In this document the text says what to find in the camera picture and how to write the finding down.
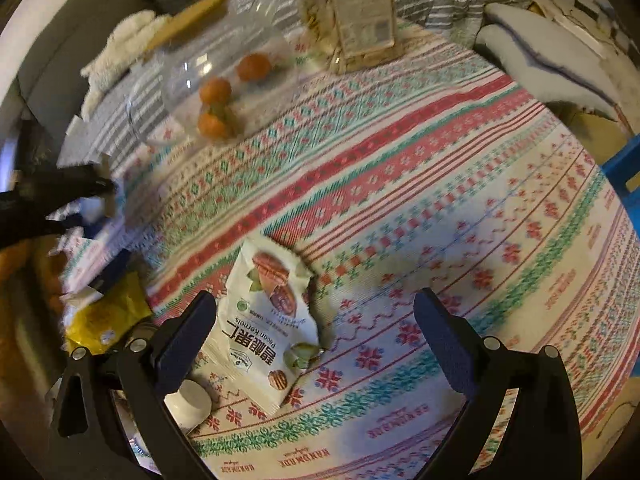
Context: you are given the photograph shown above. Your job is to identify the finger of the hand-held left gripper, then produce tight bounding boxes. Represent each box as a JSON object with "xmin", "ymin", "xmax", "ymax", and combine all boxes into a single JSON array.
[
  {"xmin": 0, "ymin": 210, "xmax": 68, "ymax": 251},
  {"xmin": 20, "ymin": 164, "xmax": 117, "ymax": 210}
]

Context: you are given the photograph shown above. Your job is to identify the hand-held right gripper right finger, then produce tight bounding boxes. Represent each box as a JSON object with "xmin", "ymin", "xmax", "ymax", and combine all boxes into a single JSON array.
[{"xmin": 414, "ymin": 287, "xmax": 583, "ymax": 480}]

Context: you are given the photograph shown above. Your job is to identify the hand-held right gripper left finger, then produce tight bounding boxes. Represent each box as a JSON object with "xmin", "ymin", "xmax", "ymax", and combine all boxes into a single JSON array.
[{"xmin": 50, "ymin": 290, "xmax": 223, "ymax": 480}]

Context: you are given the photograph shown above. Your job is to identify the white nut snack packet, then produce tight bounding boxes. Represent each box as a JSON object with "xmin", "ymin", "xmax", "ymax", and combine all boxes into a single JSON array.
[{"xmin": 207, "ymin": 237, "xmax": 323, "ymax": 416}]

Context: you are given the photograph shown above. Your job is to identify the small white cap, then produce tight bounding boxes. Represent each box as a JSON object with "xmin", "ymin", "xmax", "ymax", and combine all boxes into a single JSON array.
[{"xmin": 164, "ymin": 379, "xmax": 213, "ymax": 433}]

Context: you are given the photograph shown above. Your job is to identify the white blue box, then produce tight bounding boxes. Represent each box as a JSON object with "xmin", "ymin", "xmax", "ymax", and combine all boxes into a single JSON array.
[{"xmin": 60, "ymin": 220, "xmax": 131, "ymax": 296}]

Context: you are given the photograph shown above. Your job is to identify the yellow packet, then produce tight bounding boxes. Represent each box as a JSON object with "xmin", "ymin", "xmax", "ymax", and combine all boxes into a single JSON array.
[{"xmin": 65, "ymin": 272, "xmax": 153, "ymax": 356}]

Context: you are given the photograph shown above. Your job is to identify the grey sofa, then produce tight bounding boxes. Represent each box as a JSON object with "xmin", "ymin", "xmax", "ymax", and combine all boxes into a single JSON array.
[{"xmin": 15, "ymin": 0, "xmax": 241, "ymax": 126}]

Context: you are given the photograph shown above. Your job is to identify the orange tangerine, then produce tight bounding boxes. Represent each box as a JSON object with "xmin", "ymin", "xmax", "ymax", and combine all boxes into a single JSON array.
[
  {"xmin": 199, "ymin": 77, "xmax": 234, "ymax": 107},
  {"xmin": 197, "ymin": 110, "xmax": 236, "ymax": 140},
  {"xmin": 236, "ymin": 53, "xmax": 273, "ymax": 82}
]

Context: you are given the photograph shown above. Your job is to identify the white fluffy cloth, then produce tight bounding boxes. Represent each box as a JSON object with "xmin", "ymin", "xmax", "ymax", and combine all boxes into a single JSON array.
[{"xmin": 80, "ymin": 10, "xmax": 173, "ymax": 116}]

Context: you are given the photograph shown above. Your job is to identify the patterned tablecloth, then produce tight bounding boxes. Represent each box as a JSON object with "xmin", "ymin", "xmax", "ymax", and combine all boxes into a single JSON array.
[{"xmin": 60, "ymin": 15, "xmax": 638, "ymax": 480}]

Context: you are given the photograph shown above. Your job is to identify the clear plastic container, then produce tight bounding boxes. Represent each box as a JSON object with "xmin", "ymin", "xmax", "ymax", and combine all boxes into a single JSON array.
[{"xmin": 127, "ymin": 0, "xmax": 301, "ymax": 148}]

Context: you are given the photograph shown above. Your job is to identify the wooden stick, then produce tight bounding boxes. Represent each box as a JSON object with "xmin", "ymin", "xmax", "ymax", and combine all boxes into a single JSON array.
[{"xmin": 145, "ymin": 0, "xmax": 236, "ymax": 53}]

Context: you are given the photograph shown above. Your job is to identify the blue stool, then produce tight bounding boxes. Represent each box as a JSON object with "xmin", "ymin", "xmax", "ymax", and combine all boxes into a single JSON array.
[{"xmin": 600, "ymin": 132, "xmax": 640, "ymax": 196}]

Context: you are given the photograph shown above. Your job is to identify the clear pasta bag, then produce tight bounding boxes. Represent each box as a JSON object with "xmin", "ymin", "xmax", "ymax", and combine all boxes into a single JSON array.
[{"xmin": 295, "ymin": 0, "xmax": 406, "ymax": 76}]

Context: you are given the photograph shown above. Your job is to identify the white cushion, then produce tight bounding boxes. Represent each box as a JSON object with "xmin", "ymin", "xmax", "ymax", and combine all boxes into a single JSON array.
[{"xmin": 475, "ymin": 2, "xmax": 623, "ymax": 121}]

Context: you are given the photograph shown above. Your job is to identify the white cardboard pieces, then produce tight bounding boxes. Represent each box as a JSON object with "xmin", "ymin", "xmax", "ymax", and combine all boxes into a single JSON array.
[{"xmin": 530, "ymin": 0, "xmax": 631, "ymax": 56}]

